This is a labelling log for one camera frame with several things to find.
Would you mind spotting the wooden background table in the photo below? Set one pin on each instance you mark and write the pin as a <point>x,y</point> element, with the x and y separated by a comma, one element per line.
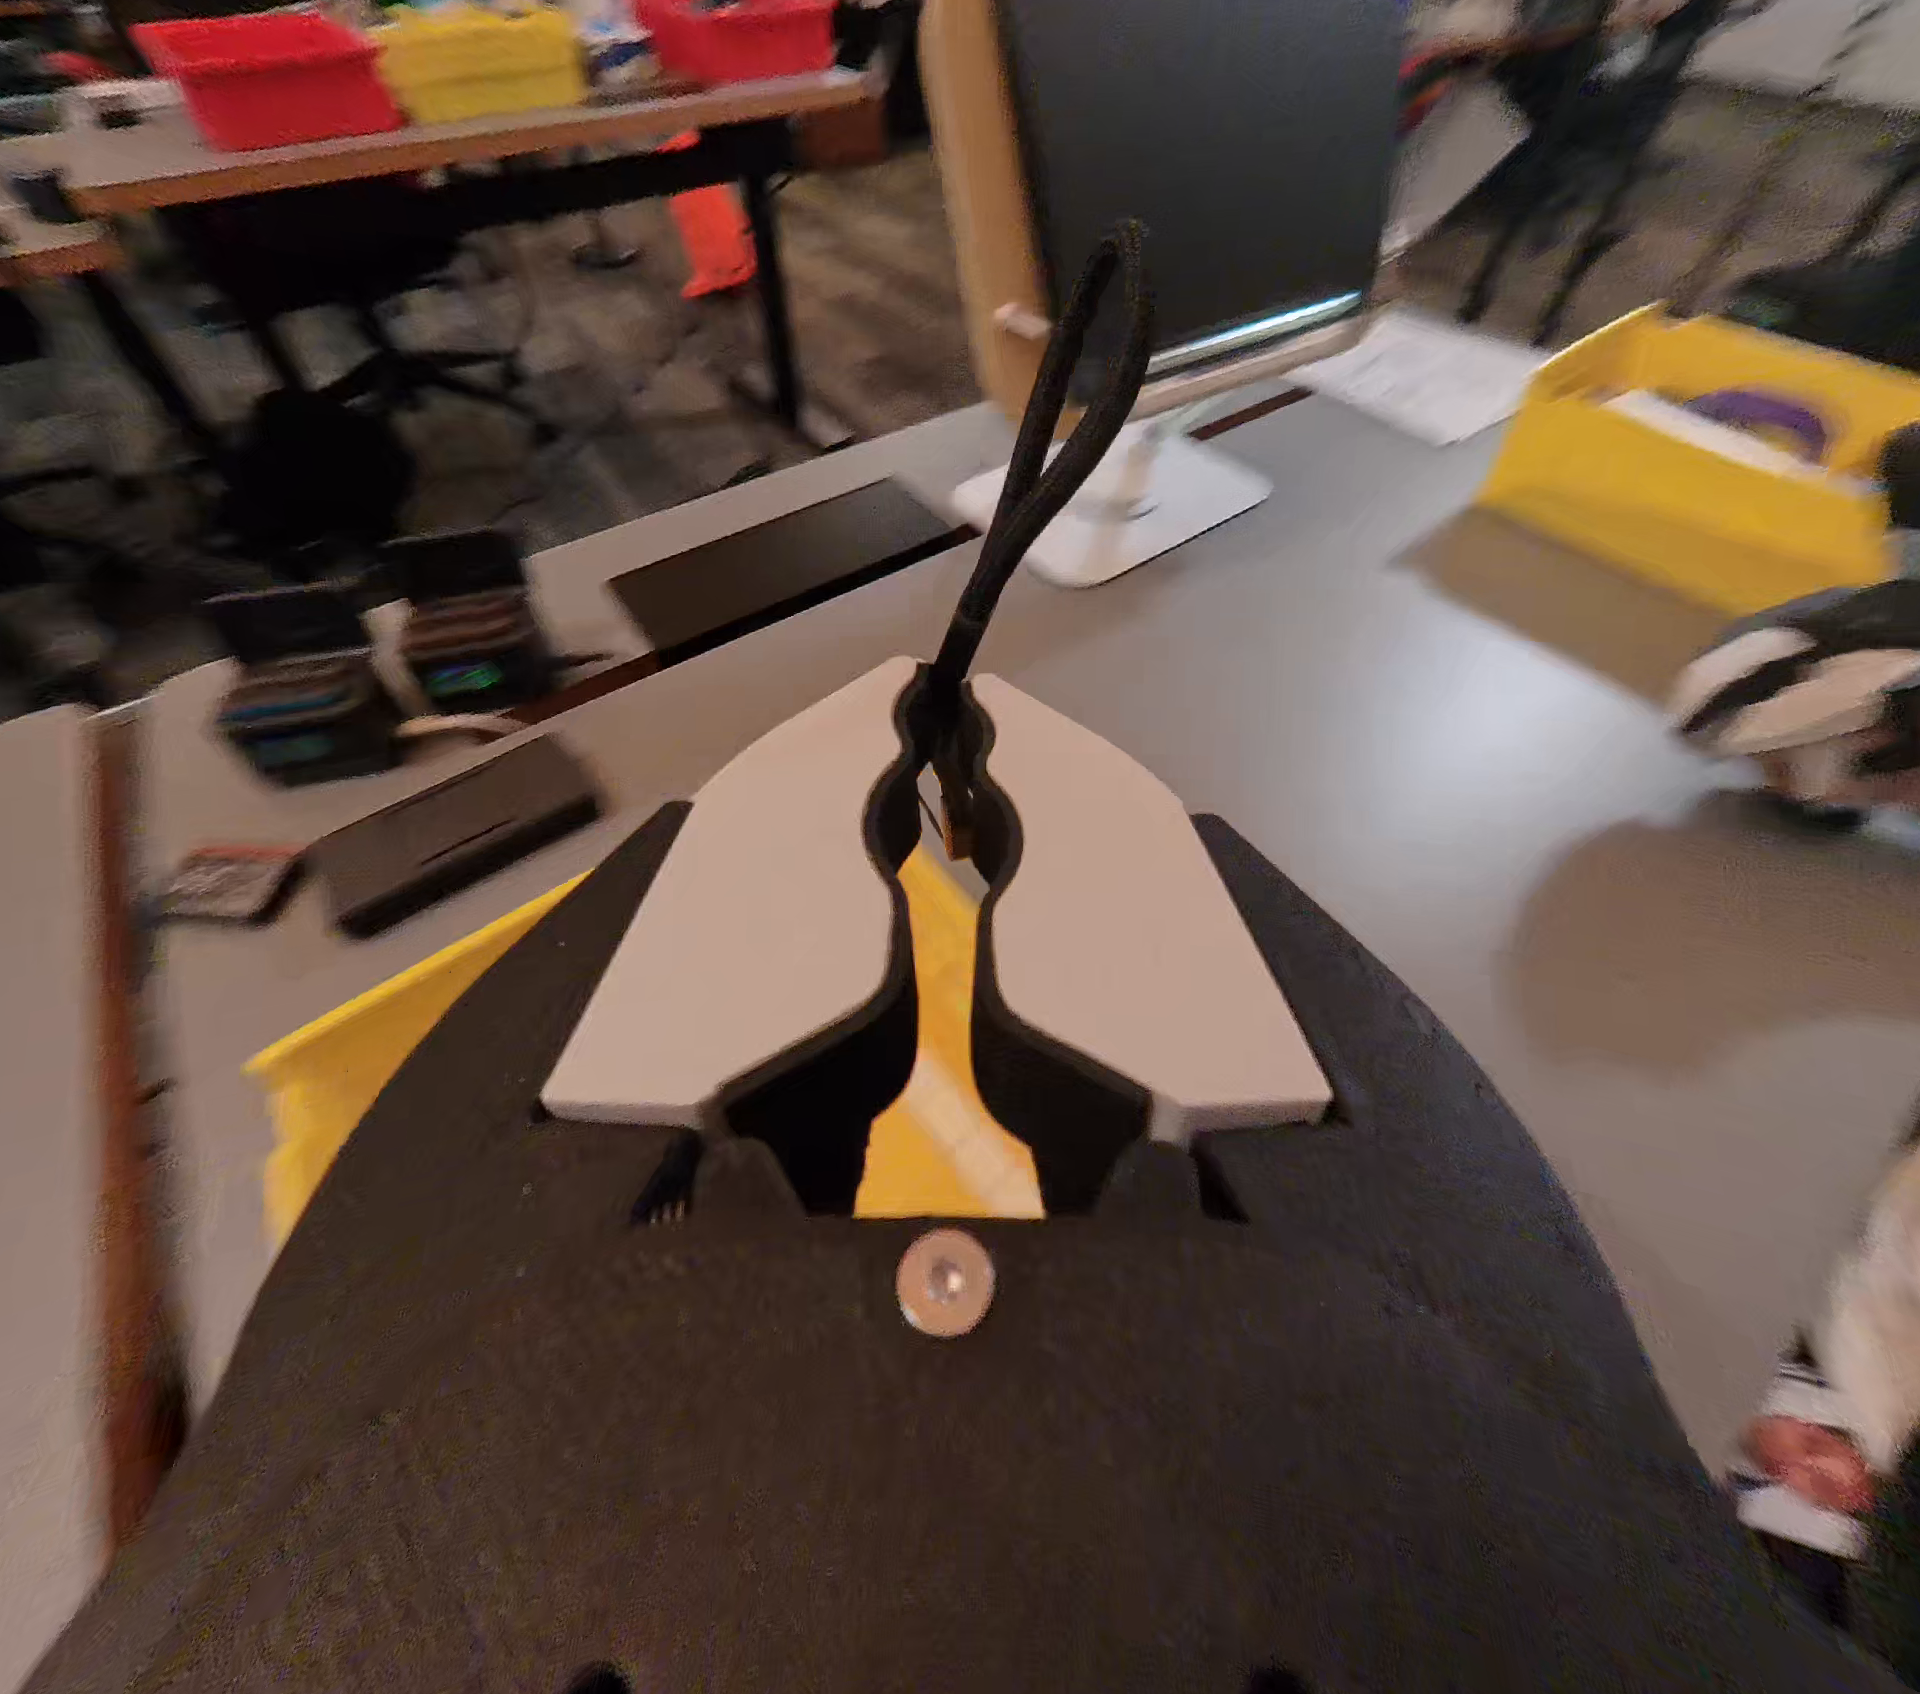
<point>494,134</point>

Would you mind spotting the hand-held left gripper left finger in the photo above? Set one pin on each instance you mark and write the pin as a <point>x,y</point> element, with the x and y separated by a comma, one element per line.
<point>721,945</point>

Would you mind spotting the red white booklet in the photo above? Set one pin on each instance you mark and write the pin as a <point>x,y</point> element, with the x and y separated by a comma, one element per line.
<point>1808,1462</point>

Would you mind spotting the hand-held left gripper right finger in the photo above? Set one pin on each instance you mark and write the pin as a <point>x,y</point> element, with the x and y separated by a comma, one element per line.
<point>1141,945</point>

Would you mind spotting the printed paper sheet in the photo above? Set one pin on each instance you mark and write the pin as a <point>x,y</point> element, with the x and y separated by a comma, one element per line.
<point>1424,374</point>

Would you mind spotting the small dark card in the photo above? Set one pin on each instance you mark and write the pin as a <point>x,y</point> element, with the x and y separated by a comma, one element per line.
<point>232,884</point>

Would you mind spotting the flat black case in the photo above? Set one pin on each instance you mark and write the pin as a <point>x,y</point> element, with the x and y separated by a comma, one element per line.
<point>450,832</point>

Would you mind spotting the yellow plastic bin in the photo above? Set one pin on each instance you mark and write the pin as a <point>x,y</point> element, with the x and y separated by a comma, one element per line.
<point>374,1065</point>
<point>1651,508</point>
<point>480,67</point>

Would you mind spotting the red plastic bin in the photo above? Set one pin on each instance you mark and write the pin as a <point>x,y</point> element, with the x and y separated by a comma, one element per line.
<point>735,36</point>
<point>270,82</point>

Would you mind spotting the grey desk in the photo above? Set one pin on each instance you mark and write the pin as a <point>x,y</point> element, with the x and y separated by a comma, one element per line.
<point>1351,705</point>

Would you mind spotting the orange traffic cone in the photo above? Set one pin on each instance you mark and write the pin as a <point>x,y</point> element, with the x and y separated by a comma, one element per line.
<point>716,232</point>

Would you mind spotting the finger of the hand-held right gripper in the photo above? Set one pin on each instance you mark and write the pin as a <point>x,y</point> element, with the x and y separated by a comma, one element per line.
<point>1823,716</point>
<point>1748,666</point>

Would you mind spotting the purple filament spool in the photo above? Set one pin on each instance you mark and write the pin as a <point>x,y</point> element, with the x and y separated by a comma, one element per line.
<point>1748,398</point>

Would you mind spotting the black battery charger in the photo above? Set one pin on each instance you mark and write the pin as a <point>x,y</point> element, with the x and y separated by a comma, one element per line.
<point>301,688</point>
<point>473,628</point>

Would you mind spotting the person's torso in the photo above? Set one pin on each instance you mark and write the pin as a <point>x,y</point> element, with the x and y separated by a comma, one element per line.
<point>1875,1335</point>

